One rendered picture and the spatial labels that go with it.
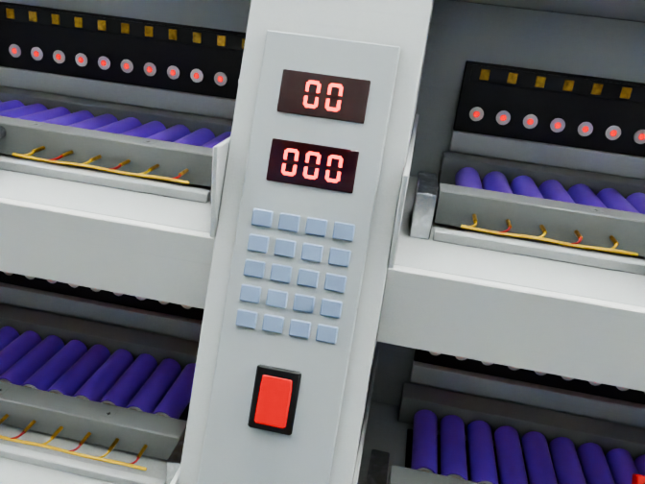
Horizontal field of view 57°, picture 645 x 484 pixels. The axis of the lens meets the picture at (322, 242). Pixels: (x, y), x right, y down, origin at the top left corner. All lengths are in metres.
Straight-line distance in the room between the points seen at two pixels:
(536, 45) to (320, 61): 0.26
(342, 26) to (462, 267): 0.14
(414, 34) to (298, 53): 0.06
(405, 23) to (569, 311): 0.17
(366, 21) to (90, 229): 0.19
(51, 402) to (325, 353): 0.22
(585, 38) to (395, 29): 0.26
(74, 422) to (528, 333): 0.30
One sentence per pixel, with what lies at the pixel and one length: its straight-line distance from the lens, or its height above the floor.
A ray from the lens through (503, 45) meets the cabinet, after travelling 0.54.
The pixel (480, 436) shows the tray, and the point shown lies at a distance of 0.47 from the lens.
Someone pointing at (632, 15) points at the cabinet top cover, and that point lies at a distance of 0.55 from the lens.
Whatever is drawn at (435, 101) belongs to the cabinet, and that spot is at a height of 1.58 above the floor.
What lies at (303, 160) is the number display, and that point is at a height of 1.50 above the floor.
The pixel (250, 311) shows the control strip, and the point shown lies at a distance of 0.32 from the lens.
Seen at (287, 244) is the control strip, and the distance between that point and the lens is 0.31.
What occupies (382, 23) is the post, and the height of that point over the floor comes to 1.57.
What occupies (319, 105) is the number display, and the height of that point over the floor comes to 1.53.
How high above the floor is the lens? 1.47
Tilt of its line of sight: 3 degrees down
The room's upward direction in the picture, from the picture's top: 9 degrees clockwise
